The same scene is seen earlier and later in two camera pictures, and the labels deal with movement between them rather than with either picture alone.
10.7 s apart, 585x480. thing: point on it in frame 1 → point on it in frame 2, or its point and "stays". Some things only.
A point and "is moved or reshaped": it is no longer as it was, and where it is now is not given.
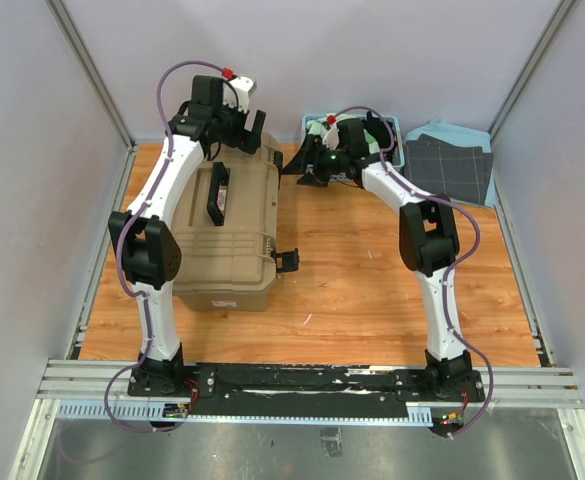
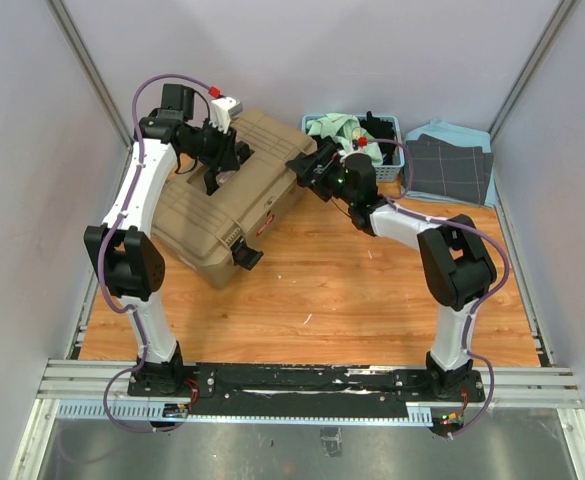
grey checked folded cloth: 456,172 stays
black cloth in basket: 379,131 stays
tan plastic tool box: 226,225 is moved or reshaped
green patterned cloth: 316,126 stays
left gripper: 249,141 → 225,159
